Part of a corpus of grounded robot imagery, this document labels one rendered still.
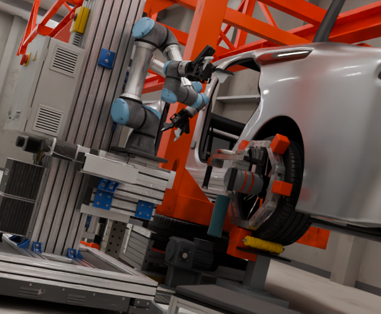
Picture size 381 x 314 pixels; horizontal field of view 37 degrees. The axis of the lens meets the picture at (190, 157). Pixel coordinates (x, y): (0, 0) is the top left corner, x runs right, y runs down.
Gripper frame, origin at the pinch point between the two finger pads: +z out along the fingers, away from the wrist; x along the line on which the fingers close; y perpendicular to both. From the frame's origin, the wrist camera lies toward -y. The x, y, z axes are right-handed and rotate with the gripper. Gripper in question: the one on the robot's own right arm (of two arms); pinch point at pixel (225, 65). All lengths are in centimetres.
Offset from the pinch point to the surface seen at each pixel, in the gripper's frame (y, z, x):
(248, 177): 23, -52, -100
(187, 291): 92, 27, 4
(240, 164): 20, -45, -81
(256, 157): 13, -42, -88
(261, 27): -180, -242, -261
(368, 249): -38, -282, -710
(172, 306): 99, 23, 5
